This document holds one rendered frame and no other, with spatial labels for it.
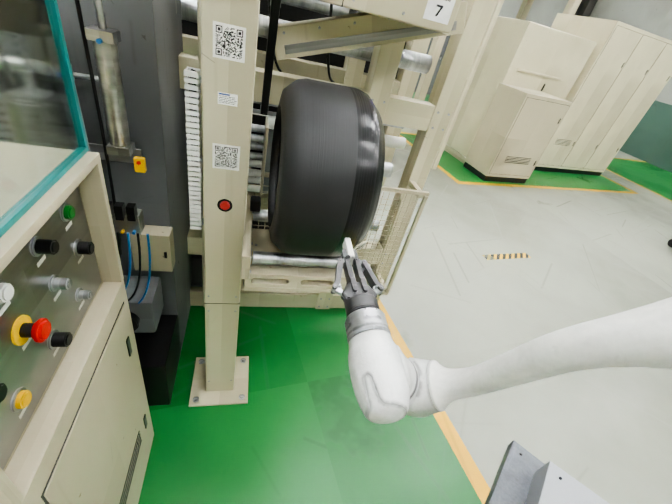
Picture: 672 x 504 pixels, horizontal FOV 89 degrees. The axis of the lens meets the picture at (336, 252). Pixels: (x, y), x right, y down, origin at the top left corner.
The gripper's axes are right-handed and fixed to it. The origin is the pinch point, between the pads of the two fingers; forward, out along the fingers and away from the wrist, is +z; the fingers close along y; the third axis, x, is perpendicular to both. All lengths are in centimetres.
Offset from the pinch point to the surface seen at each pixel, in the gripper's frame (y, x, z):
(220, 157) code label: 34.1, -3.6, 31.4
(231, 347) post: 28, 83, 19
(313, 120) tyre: 10.8, -21.6, 25.0
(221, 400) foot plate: 31, 115, 9
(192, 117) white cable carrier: 41, -13, 34
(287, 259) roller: 11.3, 25.5, 20.0
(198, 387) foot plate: 43, 116, 17
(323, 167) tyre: 7.5, -13.6, 16.3
